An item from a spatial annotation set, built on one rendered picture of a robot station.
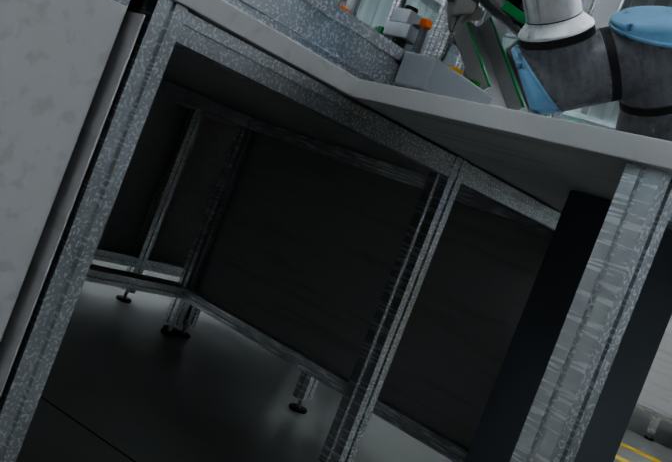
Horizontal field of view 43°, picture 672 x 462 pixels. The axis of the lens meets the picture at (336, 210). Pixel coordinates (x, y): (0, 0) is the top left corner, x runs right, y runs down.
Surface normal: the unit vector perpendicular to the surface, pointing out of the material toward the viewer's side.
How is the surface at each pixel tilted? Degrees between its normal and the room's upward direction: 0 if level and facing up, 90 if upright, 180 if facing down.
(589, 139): 90
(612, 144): 90
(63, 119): 90
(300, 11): 90
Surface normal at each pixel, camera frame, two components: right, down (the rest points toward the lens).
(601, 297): -0.72, -0.27
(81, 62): 0.71, 0.29
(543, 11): -0.47, 0.48
